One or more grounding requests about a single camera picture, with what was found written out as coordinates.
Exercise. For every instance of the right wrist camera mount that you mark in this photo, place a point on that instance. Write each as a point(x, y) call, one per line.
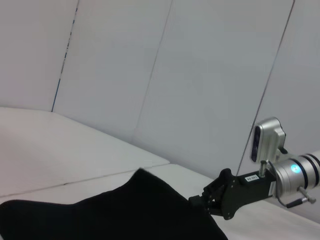
point(267, 137)

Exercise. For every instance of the black T-shirt with FREE print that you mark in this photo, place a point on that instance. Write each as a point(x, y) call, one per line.
point(112, 212)

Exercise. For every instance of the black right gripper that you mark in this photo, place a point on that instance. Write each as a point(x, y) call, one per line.
point(247, 192)

